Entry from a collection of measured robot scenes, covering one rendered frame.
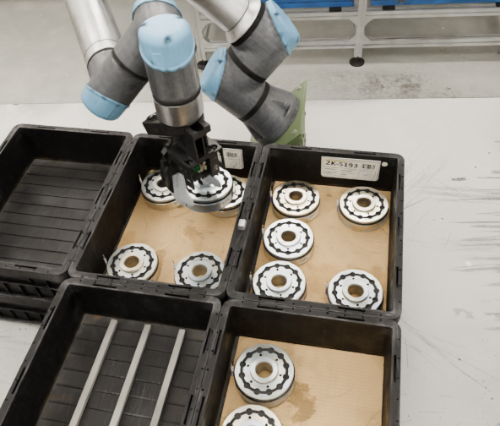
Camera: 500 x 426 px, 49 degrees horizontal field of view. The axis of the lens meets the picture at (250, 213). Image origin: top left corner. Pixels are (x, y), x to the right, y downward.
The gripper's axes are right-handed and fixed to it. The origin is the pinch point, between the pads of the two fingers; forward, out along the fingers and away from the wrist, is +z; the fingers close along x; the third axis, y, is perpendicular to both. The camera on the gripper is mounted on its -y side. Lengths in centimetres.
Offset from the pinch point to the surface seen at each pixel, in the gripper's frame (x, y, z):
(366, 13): 169, -93, 70
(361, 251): 22.1, 24.3, 16.2
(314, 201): 23.3, 9.9, 13.3
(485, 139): 83, 17, 29
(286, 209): 17.6, 7.1, 13.3
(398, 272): 17.7, 35.6, 7.6
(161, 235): -4.8, -8.3, 16.2
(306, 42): 148, -114, 86
